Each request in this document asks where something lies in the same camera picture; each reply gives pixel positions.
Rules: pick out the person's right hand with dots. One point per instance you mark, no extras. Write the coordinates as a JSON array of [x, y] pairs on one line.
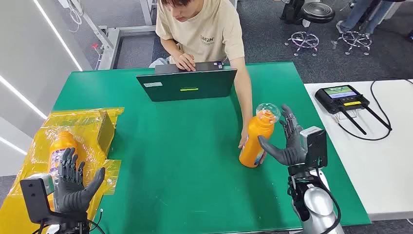
[[186, 62]]

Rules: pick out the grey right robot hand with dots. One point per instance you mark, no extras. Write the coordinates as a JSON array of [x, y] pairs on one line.
[[292, 147]]

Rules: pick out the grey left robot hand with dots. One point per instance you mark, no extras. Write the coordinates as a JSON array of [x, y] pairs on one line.
[[69, 197]]

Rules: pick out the person's left hand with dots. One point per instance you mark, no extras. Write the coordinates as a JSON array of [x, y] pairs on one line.
[[244, 140]]

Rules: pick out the orange bottle with clear cap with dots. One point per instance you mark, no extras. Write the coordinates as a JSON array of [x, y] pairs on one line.
[[258, 137]]

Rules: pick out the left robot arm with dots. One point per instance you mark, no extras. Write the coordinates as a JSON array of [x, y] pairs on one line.
[[69, 227]]

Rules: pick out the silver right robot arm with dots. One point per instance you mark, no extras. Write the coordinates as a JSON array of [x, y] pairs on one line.
[[314, 203]]

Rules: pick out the orange bottle with label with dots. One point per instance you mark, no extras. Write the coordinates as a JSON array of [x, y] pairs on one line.
[[61, 151]]

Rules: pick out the dark laptop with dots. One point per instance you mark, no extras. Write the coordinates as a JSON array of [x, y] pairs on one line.
[[187, 82]]

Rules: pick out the yellow plastic bag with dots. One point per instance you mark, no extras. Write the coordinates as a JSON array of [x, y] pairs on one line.
[[48, 168]]

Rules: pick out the green table mat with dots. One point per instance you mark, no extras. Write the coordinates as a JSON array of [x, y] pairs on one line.
[[193, 161]]

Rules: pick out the black handheld controller with screen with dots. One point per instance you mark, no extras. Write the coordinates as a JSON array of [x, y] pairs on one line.
[[342, 98]]

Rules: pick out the cardboard box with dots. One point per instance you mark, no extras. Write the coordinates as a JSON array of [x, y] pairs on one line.
[[105, 130]]

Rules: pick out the black round stool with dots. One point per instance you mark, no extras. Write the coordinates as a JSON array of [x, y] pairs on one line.
[[309, 25]]

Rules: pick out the chrome stool base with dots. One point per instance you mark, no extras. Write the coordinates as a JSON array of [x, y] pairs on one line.
[[355, 41]]

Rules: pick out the person in jeans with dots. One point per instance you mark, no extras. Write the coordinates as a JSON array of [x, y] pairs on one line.
[[364, 14]]

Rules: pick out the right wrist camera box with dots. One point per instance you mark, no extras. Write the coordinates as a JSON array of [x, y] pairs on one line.
[[313, 147]]

